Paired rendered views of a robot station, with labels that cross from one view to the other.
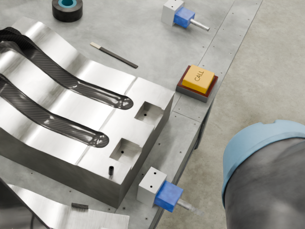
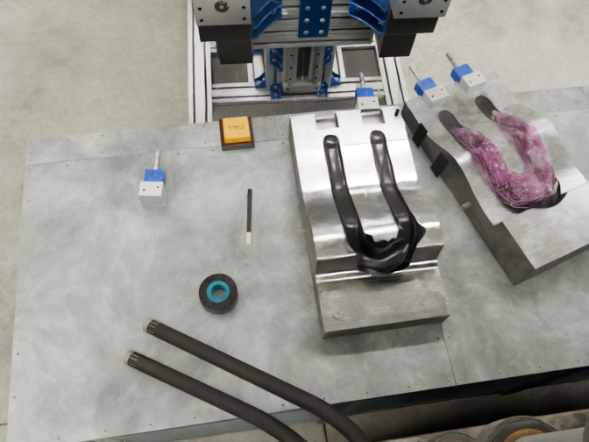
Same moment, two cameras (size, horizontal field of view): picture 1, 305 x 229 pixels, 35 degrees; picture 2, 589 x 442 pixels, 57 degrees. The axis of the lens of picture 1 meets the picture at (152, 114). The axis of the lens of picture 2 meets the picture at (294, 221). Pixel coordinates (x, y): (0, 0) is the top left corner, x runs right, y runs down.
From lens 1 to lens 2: 1.26 m
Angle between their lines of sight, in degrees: 56
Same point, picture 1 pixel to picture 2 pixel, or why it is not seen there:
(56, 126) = (386, 174)
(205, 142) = not seen: hidden behind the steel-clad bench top
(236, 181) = not seen: outside the picture
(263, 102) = (17, 237)
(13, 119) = (411, 195)
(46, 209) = (444, 140)
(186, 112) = (272, 130)
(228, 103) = not seen: hidden behind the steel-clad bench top
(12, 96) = (397, 207)
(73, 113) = (367, 168)
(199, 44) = (176, 159)
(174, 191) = (362, 91)
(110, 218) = (415, 110)
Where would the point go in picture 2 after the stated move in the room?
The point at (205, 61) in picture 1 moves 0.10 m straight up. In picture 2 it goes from (198, 143) to (193, 119)
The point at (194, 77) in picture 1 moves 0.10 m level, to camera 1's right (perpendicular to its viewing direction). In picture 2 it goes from (241, 129) to (225, 97)
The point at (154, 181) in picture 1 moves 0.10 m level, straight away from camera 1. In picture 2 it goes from (368, 101) to (330, 112)
